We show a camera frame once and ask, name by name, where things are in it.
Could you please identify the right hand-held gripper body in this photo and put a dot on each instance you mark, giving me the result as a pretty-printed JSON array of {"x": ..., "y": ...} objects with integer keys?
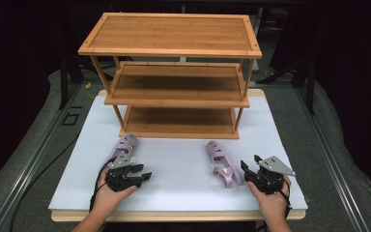
[{"x": 265, "y": 180}]

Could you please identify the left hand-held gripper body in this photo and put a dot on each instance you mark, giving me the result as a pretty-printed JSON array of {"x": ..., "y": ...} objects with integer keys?
[{"x": 120, "y": 180}]

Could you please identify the purple grey shoe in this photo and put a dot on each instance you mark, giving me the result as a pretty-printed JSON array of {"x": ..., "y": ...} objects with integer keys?
[
  {"x": 219, "y": 155},
  {"x": 127, "y": 143}
]

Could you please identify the wooden three-tier shoe rack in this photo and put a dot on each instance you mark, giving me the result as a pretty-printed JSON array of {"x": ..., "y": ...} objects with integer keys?
[{"x": 174, "y": 32}]

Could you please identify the person's right hand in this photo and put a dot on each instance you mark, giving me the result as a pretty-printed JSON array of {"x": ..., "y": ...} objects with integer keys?
[{"x": 273, "y": 204}]

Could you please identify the person's left hand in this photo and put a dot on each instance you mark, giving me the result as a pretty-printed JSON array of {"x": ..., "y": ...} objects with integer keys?
[{"x": 106, "y": 201}]

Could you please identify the white table mat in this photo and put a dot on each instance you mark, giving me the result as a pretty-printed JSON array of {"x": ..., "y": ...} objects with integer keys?
[{"x": 180, "y": 180}]

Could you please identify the black metal stand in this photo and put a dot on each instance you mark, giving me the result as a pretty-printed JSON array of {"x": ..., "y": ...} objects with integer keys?
[
  {"x": 64, "y": 83},
  {"x": 309, "y": 87}
]

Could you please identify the small yellow tag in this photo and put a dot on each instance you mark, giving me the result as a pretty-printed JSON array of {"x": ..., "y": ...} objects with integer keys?
[{"x": 88, "y": 86}]

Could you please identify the metal floor rail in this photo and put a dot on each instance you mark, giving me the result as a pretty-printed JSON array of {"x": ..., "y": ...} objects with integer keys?
[
  {"x": 331, "y": 167},
  {"x": 29, "y": 167}
]

